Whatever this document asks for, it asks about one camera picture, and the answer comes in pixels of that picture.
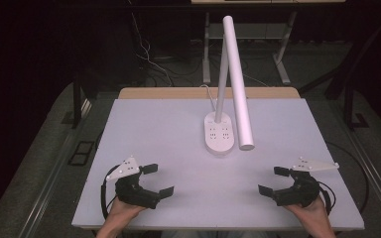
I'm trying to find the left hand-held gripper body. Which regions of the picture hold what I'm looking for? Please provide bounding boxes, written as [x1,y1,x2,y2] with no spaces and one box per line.
[105,156,161,210]

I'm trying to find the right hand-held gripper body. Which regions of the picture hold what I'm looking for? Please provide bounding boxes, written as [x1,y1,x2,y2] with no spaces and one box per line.
[272,157,340,208]

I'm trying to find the person's left hand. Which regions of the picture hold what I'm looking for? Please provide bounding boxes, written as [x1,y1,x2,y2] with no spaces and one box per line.
[103,197,147,230]

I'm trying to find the person's right hand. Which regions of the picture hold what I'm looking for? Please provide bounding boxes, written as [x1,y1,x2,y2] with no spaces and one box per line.
[282,195,329,230]

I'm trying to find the black metal stand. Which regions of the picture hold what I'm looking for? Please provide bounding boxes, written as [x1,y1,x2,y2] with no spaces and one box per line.
[71,73,82,130]
[342,78,370,131]

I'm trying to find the white desk lamp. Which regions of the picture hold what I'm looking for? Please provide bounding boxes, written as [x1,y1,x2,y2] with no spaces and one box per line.
[203,15,256,157]

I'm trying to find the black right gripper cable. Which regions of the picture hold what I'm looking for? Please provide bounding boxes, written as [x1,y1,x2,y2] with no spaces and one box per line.
[317,180,337,216]

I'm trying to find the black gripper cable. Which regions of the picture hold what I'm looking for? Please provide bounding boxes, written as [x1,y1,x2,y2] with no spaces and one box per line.
[317,180,337,216]
[100,164,121,221]

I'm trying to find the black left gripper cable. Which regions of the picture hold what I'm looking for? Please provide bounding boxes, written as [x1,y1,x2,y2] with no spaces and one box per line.
[100,164,121,221]

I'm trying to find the long black floor cable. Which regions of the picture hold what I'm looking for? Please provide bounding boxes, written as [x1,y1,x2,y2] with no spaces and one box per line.
[324,141,370,216]

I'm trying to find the black floor frame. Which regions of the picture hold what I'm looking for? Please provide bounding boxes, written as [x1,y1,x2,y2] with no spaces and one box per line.
[67,140,95,167]

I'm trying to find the white lamp cable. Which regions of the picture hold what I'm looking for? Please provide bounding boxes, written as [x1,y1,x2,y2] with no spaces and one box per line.
[199,83,217,112]

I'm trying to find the grey metal desk frame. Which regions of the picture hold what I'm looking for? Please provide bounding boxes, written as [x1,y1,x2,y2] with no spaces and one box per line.
[201,11,298,86]

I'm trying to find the white floor cable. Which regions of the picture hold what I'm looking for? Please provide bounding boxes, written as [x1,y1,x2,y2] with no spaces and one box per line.
[130,12,174,87]

